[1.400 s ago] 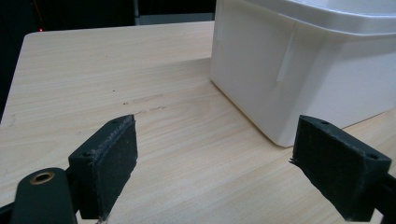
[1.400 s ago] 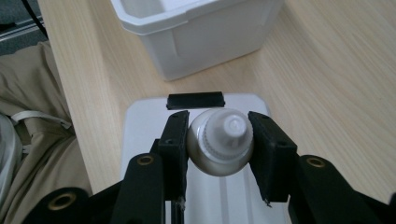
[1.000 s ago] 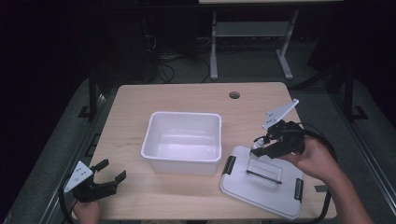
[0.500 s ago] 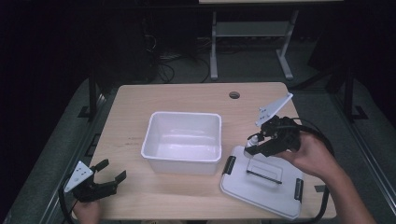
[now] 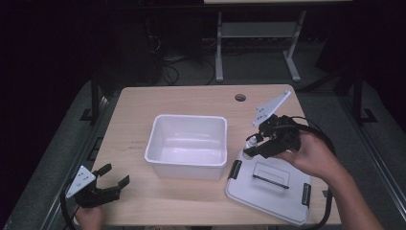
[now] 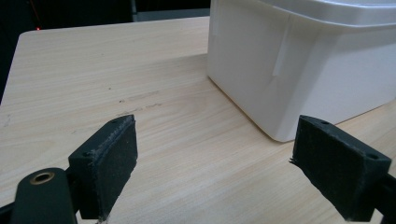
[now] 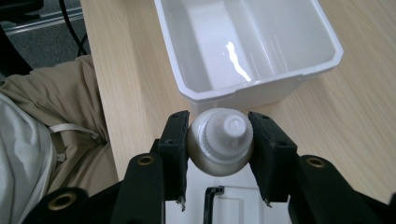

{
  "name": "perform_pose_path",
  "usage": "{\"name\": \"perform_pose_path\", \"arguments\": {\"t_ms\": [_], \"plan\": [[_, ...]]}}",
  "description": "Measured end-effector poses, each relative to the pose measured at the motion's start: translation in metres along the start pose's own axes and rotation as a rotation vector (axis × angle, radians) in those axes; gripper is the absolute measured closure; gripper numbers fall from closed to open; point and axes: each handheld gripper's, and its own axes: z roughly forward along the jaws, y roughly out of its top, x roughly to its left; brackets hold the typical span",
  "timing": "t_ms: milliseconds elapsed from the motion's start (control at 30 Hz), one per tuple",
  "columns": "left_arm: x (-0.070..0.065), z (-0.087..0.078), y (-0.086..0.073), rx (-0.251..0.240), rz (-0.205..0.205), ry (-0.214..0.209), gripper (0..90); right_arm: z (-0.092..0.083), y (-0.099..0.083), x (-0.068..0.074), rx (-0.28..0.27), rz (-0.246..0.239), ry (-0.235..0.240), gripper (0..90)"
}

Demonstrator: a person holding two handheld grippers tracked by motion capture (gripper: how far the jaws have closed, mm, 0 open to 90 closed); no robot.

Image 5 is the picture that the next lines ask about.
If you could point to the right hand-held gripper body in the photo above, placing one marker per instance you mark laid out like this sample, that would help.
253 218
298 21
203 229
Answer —
281 132

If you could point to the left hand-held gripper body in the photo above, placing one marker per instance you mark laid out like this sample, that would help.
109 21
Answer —
91 196

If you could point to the white plastic storage box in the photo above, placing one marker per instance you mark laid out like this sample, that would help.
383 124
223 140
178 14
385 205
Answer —
188 143

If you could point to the person's left hand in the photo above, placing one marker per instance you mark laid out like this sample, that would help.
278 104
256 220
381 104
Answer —
89 218

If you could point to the person's right hand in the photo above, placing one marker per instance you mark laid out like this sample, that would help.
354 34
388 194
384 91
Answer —
316 156

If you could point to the black metal stand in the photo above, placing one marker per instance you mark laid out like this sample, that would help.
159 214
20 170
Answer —
94 96
357 96

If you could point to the grey metal-framed table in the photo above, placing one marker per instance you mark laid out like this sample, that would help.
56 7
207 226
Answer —
255 30

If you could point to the aluminium floor rail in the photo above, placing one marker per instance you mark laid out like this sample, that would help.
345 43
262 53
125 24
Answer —
376 156
95 127

